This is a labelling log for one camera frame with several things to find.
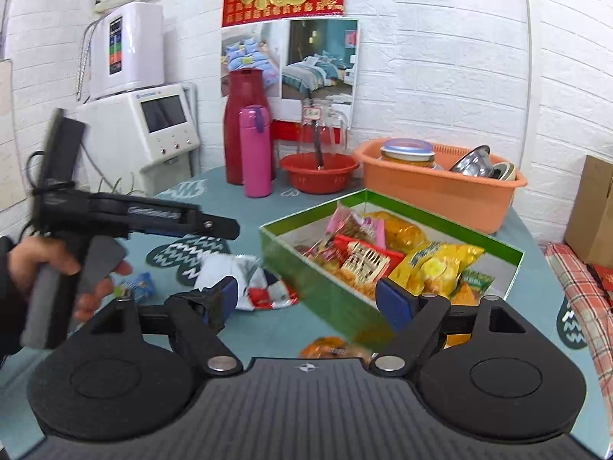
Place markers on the plaid blanket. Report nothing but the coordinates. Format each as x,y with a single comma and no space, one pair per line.
585,316

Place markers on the orange plastic basin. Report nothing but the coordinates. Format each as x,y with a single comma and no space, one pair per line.
475,202

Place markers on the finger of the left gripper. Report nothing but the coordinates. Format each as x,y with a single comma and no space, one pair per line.
206,225

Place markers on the white water purifier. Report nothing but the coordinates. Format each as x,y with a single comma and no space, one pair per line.
126,51

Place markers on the white appliance with screen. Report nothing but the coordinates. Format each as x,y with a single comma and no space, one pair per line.
141,142

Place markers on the pink nut snack bag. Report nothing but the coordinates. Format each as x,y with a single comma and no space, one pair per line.
349,223

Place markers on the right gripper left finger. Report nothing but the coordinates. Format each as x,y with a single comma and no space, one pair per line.
197,317

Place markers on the red plastic basket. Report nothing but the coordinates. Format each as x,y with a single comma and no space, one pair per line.
332,177

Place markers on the person's left hand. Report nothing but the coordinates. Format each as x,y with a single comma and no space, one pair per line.
26,259

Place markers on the yellow egg cake bag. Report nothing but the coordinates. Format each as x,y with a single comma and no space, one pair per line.
434,267

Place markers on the steel bowl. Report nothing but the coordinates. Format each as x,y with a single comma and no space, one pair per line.
475,163

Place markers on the white snack bag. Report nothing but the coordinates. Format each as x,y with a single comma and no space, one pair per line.
258,288

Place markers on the brown cardboard box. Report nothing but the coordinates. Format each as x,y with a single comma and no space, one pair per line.
589,231

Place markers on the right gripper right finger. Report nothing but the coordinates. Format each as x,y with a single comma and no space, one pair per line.
417,322

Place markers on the red lion snack bag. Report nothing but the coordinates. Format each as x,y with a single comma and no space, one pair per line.
356,263

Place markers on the pink thermos bottle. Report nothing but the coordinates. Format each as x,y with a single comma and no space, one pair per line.
256,157

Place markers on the red fu wall calendar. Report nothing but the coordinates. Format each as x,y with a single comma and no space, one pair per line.
305,50

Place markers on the orange jelly snack packet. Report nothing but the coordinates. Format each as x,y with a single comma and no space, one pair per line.
400,235

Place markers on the green cardboard box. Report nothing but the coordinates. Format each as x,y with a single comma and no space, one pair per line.
284,241

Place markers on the lidded container blue lid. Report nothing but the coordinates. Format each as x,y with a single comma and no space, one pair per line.
409,151

